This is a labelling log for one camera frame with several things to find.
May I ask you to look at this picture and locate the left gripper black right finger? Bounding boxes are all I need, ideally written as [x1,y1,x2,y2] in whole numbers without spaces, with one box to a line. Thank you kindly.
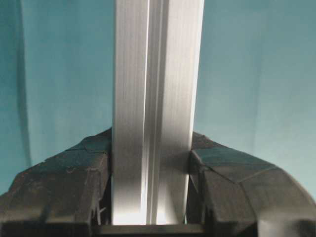
[186,133,316,237]

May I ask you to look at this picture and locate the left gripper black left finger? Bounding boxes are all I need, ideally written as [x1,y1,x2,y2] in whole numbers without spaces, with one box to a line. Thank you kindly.
[0,129,112,237]

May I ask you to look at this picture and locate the silver aluminium extrusion rail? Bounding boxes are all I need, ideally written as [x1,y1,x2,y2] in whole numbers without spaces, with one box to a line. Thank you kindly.
[112,0,204,225]

